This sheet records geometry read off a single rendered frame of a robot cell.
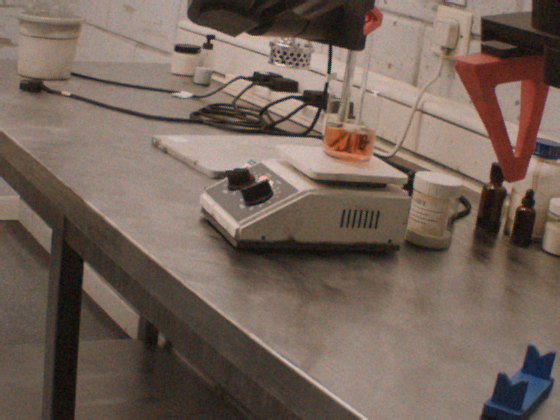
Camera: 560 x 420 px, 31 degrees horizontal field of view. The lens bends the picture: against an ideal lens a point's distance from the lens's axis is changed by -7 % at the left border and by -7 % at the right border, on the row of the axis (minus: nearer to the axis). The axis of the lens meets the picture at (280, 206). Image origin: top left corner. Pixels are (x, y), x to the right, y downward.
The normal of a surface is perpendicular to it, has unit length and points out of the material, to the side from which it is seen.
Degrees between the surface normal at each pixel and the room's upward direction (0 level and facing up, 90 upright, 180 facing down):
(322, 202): 90
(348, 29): 90
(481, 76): 87
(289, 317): 0
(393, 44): 90
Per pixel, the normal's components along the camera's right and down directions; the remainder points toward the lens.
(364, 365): 0.15, -0.95
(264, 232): 0.37, 0.29
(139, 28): -0.84, 0.02
